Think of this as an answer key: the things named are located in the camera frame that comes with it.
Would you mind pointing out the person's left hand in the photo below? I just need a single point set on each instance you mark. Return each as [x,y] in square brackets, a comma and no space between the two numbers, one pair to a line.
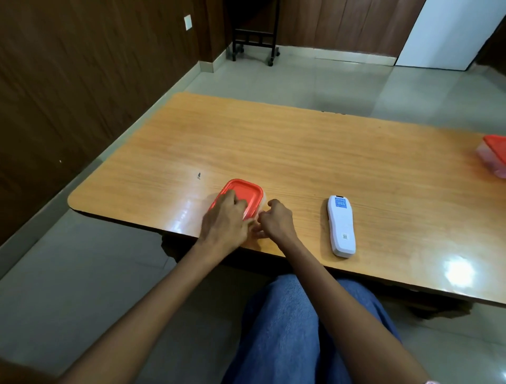
[223,227]

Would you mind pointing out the person's right hand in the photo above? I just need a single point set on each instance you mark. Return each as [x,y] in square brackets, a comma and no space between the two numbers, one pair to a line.
[278,223]

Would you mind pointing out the person's right fingers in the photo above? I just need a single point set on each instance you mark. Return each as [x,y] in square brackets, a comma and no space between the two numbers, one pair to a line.
[263,223]

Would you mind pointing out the person's left fingers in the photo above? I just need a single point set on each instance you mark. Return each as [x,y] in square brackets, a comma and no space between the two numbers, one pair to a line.
[236,201]

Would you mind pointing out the clear container with red lid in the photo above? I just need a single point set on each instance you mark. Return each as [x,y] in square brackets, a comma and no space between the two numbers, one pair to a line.
[494,154]
[247,196]

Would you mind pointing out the person's left forearm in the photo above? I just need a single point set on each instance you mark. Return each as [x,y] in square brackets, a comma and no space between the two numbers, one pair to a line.
[134,316]

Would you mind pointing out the person's right forearm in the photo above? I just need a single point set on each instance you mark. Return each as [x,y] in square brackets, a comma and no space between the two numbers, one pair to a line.
[348,316]

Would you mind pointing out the wooden table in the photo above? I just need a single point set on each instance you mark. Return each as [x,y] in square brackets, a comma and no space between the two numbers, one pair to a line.
[316,178]

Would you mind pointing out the white remote control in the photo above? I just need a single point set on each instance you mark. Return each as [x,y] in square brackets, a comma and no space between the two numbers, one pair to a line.
[341,225]

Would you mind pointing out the person's blue jeans leg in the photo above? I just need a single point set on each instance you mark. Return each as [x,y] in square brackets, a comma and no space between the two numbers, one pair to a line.
[284,336]

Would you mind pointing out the black wheeled stand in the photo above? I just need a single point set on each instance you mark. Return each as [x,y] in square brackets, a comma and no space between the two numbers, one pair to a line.
[255,37]

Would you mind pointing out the white door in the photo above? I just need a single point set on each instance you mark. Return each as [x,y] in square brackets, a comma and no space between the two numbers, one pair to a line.
[450,33]

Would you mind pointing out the white wall switch plate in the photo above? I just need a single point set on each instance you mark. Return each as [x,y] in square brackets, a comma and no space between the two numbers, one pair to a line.
[188,22]

